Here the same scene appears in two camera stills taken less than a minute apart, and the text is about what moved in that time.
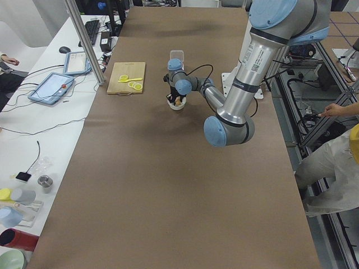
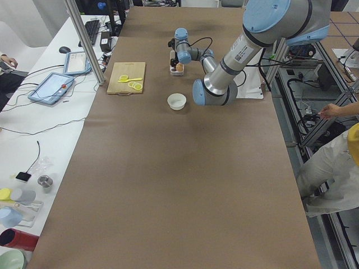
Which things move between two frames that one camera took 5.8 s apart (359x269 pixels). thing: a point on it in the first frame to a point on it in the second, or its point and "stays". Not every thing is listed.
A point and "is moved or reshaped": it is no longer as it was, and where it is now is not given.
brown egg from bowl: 178,102 is moved or reshaped
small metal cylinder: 45,182 stays
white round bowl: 178,107 stays
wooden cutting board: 133,70 stays
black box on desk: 105,41 stays
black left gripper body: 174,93 to 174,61
